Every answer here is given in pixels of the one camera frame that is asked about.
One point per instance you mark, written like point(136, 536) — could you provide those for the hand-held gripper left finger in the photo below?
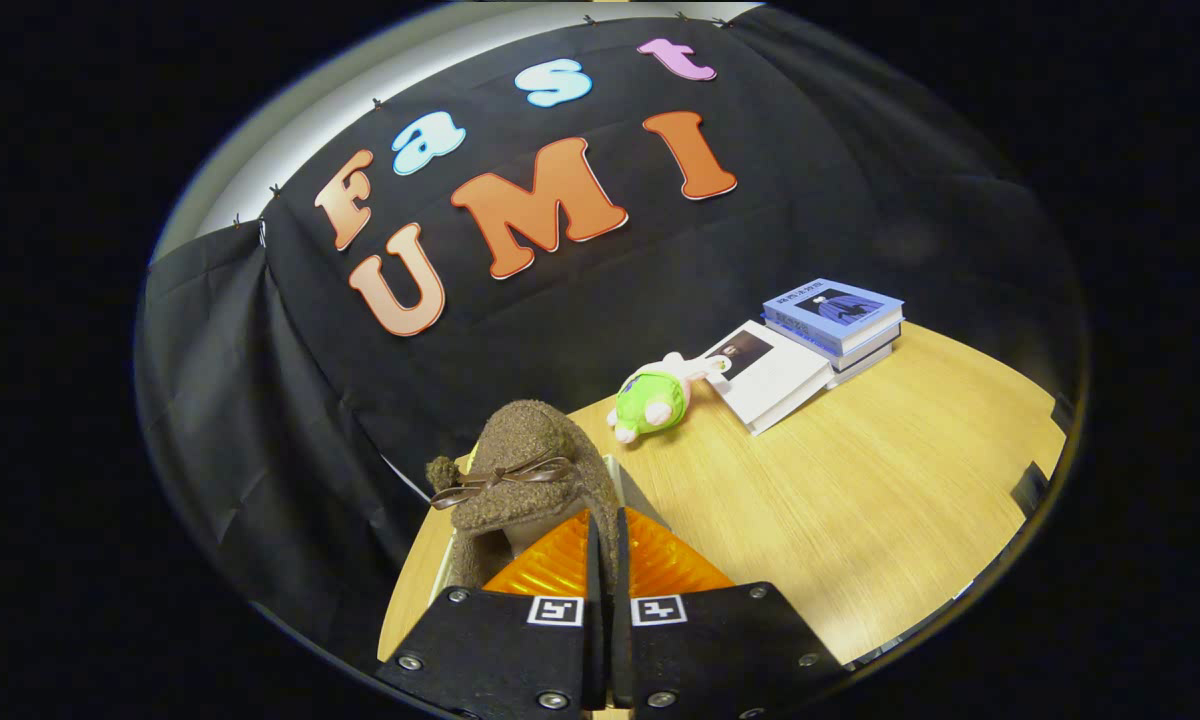
point(593, 640)

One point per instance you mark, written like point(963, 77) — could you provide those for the blue hardcover book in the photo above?
point(840, 305)

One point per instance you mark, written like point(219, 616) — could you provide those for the white book with dark photo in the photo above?
point(780, 385)

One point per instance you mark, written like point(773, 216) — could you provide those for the green and white plush toy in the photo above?
point(650, 405)

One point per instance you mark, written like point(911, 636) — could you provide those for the fabric storage box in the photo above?
point(628, 485)

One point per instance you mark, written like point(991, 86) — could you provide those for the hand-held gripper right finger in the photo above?
point(622, 650)

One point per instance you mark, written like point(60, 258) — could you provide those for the plain pale book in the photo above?
point(865, 368)

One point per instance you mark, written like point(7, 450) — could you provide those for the brown fuzzy shoe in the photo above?
point(530, 430)

